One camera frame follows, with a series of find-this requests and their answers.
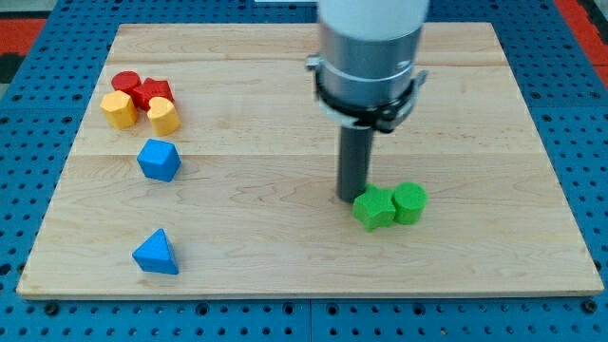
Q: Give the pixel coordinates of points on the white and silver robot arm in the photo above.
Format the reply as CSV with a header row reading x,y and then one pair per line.
x,y
363,71

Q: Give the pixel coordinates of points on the light wooden board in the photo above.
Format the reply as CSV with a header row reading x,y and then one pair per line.
x,y
252,211

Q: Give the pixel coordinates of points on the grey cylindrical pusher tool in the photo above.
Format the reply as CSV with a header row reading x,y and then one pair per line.
x,y
354,157

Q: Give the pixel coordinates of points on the green star block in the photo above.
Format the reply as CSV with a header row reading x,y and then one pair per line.
x,y
374,208

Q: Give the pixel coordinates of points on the green cylinder block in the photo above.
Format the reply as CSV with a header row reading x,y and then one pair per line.
x,y
410,200

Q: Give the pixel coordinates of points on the blue cube block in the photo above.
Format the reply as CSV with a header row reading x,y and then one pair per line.
x,y
159,160

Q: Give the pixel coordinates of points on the yellow heart block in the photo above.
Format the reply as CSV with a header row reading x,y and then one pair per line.
x,y
163,116

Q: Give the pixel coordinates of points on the blue triangle block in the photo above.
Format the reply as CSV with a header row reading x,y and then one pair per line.
x,y
156,255

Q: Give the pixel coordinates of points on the red star block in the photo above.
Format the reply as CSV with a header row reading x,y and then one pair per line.
x,y
151,88

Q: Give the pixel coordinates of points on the yellow hexagon block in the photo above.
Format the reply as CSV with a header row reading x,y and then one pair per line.
x,y
119,109

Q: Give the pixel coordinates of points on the red cylinder block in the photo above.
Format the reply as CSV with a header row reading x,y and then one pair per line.
x,y
126,81

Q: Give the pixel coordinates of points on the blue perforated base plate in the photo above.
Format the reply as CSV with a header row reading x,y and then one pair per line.
x,y
46,101

